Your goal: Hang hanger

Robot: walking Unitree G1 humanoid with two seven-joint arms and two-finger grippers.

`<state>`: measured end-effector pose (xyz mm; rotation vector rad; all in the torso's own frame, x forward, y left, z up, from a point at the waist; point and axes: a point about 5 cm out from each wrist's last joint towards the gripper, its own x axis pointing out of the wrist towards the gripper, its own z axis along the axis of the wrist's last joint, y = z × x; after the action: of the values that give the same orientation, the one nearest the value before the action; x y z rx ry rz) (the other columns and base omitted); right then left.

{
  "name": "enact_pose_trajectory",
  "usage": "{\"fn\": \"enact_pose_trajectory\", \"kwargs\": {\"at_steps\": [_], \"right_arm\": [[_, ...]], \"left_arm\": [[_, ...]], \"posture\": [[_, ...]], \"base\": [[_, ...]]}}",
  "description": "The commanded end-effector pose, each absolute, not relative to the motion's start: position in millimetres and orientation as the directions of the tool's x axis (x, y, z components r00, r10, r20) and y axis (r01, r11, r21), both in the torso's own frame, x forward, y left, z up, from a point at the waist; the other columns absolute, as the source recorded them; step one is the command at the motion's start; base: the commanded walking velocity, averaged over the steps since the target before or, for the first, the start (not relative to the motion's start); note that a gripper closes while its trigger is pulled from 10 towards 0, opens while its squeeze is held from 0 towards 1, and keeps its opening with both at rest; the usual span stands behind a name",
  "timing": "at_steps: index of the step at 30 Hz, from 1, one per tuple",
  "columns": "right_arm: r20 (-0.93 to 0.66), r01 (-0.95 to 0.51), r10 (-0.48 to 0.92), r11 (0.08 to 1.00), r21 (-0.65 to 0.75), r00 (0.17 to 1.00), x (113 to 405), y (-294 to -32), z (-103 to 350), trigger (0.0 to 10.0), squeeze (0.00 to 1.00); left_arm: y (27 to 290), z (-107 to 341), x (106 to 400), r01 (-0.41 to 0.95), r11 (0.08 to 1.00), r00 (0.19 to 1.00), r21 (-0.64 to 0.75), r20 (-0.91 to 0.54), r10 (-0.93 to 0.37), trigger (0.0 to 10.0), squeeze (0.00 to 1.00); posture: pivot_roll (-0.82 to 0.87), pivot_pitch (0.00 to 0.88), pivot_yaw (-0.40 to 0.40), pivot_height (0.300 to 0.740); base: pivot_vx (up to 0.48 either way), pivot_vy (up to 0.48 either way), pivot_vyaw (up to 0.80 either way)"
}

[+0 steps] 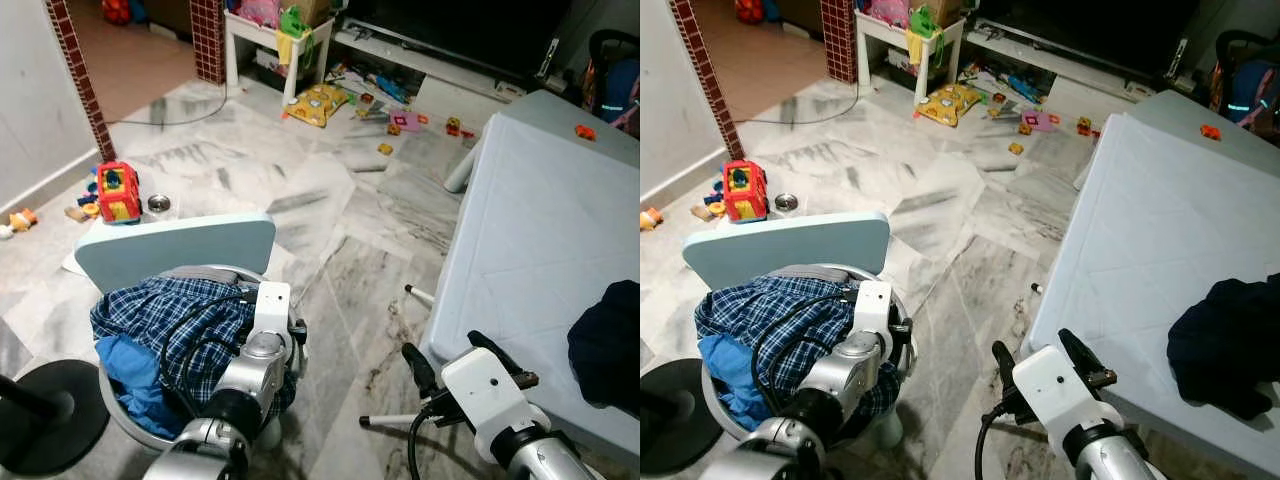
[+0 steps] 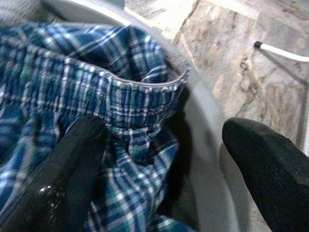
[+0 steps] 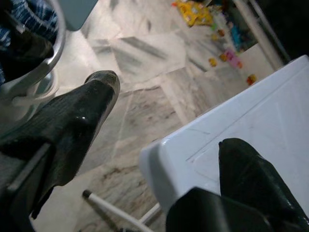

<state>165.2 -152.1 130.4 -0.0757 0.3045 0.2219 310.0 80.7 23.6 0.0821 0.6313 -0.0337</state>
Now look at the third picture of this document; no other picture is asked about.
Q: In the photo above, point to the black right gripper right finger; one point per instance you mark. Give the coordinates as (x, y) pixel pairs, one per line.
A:
(253, 178)

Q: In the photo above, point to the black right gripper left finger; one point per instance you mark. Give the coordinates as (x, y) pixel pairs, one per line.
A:
(77, 125)

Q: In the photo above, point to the navy blue garment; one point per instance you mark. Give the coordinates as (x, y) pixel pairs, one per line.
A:
(26, 58)

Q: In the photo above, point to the blue plaid garment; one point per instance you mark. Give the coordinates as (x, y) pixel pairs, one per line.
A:
(36, 17)

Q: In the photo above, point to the pale plastic folding table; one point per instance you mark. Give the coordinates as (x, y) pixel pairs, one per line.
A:
(265, 120)

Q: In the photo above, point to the grey laundry basket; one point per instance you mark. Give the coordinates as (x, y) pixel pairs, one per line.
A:
(60, 46)

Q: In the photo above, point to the orange yellow toy block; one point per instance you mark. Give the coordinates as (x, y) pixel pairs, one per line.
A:
(251, 79)

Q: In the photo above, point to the pink toy block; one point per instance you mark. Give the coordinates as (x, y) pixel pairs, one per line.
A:
(231, 58)

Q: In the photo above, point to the yellow snack bag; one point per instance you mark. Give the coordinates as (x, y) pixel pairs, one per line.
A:
(193, 12)

